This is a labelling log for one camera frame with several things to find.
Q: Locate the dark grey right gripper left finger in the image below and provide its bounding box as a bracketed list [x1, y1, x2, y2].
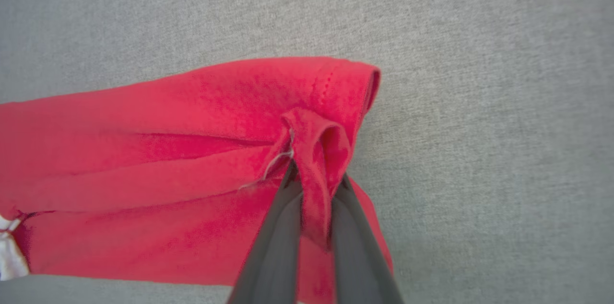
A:
[227, 161, 303, 304]

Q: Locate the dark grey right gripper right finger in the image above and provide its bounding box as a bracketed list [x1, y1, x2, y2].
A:
[330, 174, 404, 304]

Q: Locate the red and white shirt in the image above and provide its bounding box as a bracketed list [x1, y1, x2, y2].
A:
[0, 56, 395, 304]

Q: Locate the grey fabric sofa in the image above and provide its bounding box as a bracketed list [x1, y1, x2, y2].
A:
[0, 0, 614, 304]

